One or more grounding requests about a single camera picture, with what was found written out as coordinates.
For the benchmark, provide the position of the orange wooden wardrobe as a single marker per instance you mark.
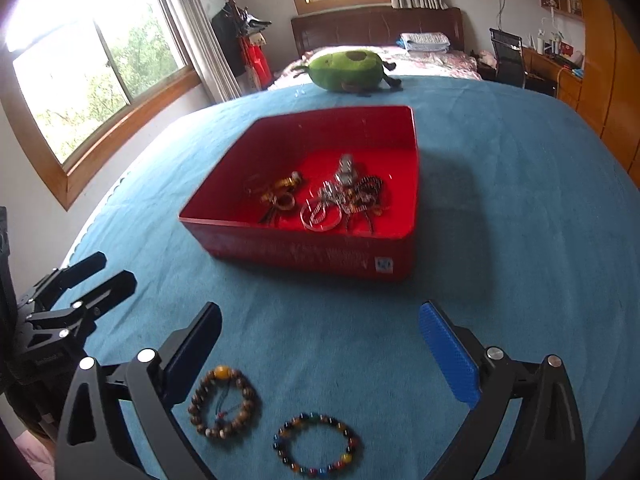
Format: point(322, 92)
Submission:
point(610, 85)

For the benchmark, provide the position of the red bag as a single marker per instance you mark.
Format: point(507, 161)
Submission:
point(257, 62)

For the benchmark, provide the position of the floral bed quilt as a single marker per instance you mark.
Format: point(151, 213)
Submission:
point(435, 65)

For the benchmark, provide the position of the green avocado plush toy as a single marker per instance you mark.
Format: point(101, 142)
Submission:
point(340, 72)

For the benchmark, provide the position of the folded light towels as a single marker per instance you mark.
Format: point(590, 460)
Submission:
point(425, 42)

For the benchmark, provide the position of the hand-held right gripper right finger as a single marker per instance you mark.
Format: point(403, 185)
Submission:
point(450, 360)

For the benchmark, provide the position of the black office chair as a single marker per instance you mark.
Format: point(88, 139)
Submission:
point(507, 57)

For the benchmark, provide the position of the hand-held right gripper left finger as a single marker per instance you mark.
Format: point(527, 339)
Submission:
point(192, 355)

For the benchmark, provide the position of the large wooden frame window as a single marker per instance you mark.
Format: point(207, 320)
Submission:
point(75, 70)

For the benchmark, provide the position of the red rectangular box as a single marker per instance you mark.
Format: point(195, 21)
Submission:
point(300, 255)

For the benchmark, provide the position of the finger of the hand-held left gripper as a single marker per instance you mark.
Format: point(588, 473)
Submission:
point(75, 272)
point(105, 295)

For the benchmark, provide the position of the coat rack with dark clothes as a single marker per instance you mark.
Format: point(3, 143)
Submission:
point(227, 30)

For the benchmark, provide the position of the dark wooden bed headboard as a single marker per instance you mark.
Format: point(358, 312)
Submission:
point(350, 27)

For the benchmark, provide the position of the silver bangle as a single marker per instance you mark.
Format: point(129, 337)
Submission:
point(320, 228)

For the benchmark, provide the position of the blue blanket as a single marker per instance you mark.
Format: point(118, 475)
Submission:
point(500, 260)

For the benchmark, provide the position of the wooden desk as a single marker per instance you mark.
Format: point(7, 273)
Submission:
point(550, 72)

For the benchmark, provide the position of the white curtain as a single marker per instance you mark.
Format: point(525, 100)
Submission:
point(205, 35)

